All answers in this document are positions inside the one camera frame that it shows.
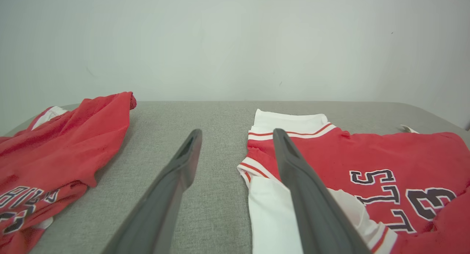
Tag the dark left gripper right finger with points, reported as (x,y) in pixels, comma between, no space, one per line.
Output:
(312,210)

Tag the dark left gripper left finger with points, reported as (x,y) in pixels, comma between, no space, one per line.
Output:
(161,206)

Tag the red basketball jersey top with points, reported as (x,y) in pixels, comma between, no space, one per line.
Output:
(367,155)

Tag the red basketball jersey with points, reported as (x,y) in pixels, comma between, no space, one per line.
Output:
(73,144)
(367,155)

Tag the grey fabric sofa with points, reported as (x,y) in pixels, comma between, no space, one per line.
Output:
(216,155)

